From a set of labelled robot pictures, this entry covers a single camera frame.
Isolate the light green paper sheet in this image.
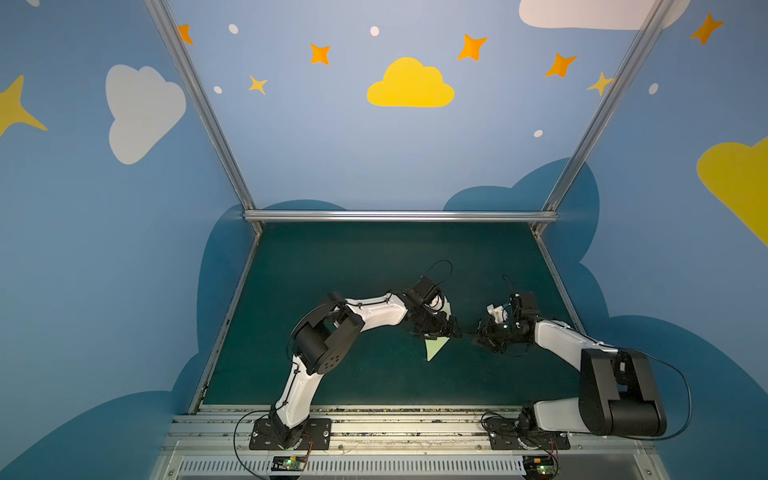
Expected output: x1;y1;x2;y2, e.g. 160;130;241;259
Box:
424;300;452;362

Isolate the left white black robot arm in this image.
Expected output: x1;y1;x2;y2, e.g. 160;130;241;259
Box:
268;289;461;448

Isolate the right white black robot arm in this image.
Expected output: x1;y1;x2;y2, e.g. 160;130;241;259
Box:
474;315;667;441

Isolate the right green circuit board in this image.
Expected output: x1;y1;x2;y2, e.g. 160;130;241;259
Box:
523;456;558;480

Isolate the green circuit board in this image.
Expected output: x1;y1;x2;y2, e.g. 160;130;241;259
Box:
270;456;307;472
523;456;558;480

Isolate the left green circuit board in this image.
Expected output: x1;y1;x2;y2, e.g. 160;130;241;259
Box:
270;456;307;472

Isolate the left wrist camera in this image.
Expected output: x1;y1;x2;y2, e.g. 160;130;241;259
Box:
406;276;440;306

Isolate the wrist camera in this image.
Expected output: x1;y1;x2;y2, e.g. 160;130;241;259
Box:
406;276;440;306
486;292;541;324

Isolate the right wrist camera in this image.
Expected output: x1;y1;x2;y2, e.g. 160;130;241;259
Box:
486;292;541;324

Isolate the right side floor rail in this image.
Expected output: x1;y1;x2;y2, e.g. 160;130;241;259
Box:
526;225;620;345

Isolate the floor rail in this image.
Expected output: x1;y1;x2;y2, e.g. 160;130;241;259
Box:
526;225;620;345
187;231;262;415

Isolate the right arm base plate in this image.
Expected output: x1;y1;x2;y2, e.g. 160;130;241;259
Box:
480;415;571;451

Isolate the aluminium front rail platform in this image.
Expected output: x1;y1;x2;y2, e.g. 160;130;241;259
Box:
151;404;670;479

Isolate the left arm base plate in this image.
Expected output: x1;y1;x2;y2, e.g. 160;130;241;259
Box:
248;418;333;451

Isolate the left side floor rail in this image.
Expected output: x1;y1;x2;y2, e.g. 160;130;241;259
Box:
187;231;262;415

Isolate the aluminium back frame rail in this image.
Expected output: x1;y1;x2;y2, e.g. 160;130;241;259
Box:
244;210;558;224

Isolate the aluminium left corner post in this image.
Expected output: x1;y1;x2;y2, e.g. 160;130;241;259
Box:
144;0;257;213

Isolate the aluminium corner post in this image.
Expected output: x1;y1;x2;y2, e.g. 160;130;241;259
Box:
144;0;257;213
532;0;675;238

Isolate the aluminium right corner post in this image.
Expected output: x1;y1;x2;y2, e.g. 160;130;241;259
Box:
532;0;675;238

